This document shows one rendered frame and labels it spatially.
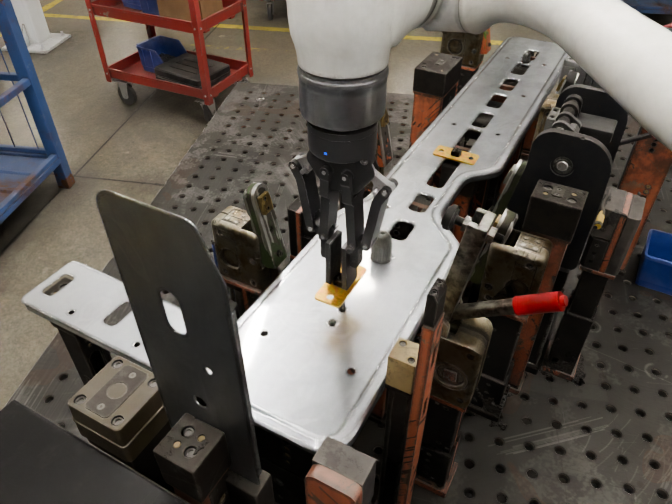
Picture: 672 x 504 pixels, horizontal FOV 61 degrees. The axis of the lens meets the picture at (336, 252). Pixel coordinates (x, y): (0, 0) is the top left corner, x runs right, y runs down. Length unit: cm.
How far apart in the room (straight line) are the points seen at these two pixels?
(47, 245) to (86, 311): 190
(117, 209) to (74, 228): 236
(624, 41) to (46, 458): 65
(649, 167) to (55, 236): 231
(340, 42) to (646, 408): 89
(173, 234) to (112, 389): 30
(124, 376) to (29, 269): 200
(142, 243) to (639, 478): 88
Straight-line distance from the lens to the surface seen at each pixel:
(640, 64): 47
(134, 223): 44
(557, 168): 88
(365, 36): 53
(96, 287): 89
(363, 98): 56
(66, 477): 67
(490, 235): 61
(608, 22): 52
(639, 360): 126
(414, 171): 108
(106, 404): 67
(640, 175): 130
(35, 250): 275
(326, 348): 75
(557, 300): 64
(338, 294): 74
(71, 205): 297
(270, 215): 85
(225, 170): 166
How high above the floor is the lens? 157
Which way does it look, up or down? 40 degrees down
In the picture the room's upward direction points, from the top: straight up
